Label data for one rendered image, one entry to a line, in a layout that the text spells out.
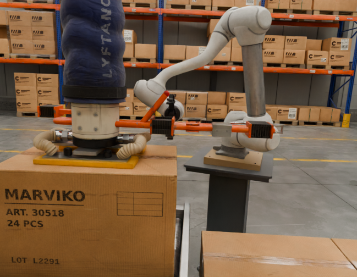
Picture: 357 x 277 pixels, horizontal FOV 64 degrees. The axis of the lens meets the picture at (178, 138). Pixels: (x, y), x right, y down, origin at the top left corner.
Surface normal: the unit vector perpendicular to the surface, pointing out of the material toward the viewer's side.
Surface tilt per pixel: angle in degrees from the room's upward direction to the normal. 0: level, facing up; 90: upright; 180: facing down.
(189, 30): 90
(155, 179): 90
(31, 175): 90
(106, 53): 109
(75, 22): 71
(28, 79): 91
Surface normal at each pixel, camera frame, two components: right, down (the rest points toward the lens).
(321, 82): 0.01, 0.21
